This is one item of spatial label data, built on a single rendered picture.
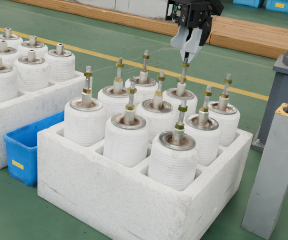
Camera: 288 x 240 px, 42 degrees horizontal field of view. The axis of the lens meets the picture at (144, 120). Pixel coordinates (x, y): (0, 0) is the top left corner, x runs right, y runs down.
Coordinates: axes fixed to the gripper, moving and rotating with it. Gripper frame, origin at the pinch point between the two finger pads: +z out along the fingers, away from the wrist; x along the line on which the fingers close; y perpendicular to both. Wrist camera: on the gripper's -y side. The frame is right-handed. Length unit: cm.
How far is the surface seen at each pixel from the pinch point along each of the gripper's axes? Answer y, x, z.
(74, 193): 33.0, -0.2, 28.4
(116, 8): -127, -176, 25
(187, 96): 0.7, 2.1, 9.9
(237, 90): -83, -30, 35
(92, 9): -114, -189, 29
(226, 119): 1.1, 15.1, 10.9
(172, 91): 1.8, -2.1, 9.9
